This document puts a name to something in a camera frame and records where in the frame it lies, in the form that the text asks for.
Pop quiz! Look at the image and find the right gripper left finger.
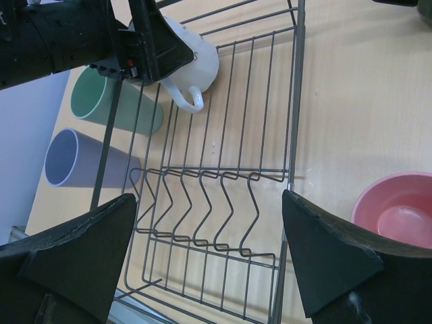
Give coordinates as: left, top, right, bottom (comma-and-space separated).
1, 194, 137, 323

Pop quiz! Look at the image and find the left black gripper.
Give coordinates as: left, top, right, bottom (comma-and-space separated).
88, 1, 194, 84

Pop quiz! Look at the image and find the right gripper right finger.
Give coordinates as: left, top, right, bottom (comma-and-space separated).
282, 190, 431, 323

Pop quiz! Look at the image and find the white faceted mug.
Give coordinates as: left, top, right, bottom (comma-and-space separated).
157, 16, 219, 113

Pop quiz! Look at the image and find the green plastic cup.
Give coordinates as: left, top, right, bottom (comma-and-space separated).
70, 67, 163, 136

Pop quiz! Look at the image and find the red plastic cup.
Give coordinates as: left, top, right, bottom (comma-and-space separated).
351, 171, 431, 249

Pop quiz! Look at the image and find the purple plastic cup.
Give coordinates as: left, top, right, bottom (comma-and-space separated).
45, 128, 141, 189

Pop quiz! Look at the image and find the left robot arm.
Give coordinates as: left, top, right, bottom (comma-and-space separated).
1, 1, 194, 89

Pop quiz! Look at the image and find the black wire dish rack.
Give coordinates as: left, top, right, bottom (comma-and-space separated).
110, 1, 305, 323

